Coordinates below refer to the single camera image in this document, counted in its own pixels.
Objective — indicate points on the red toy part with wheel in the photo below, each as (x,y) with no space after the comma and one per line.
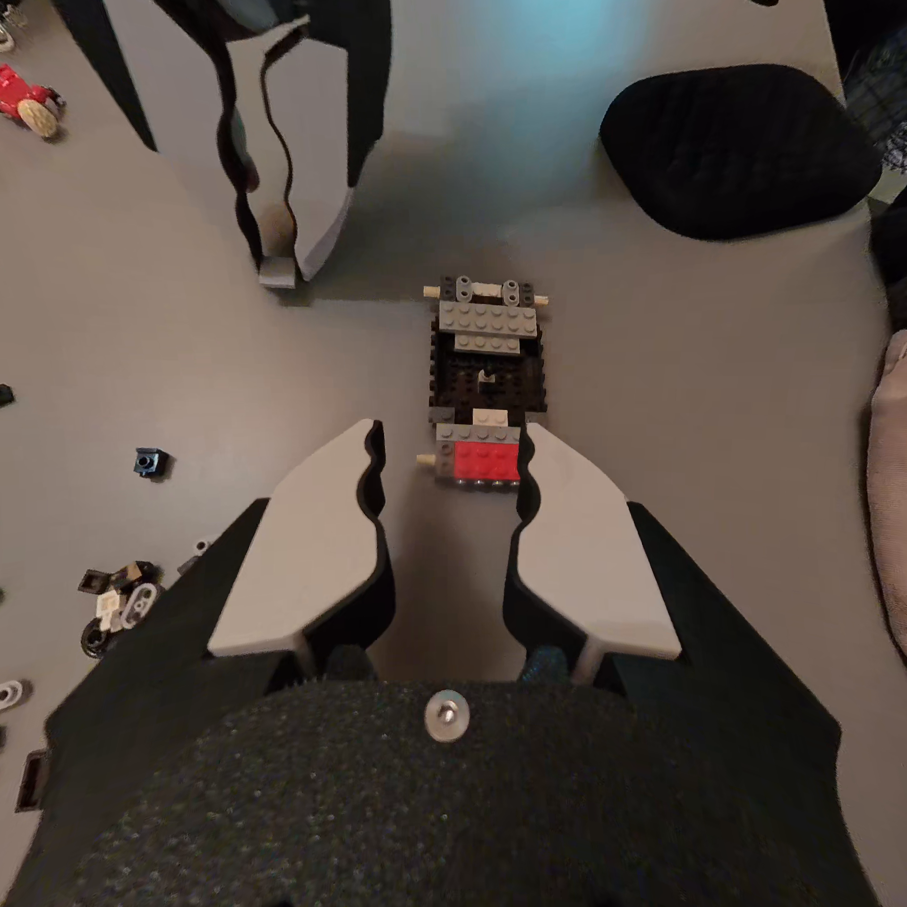
(21,92)

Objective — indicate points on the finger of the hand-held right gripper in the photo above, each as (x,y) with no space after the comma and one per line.
(177,85)
(319,142)

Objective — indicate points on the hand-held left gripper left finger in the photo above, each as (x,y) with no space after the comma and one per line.
(312,560)

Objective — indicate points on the grey square tile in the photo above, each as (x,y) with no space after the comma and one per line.
(278,273)

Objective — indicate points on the black quilted pad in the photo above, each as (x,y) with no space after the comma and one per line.
(744,149)

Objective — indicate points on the scattered small brick pieces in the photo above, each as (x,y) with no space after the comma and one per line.
(145,462)

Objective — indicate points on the toy brick car chassis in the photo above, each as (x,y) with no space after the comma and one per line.
(485,322)

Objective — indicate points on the grey desk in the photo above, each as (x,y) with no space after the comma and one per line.
(673,425)

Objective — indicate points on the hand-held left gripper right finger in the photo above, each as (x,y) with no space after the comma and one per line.
(588,560)

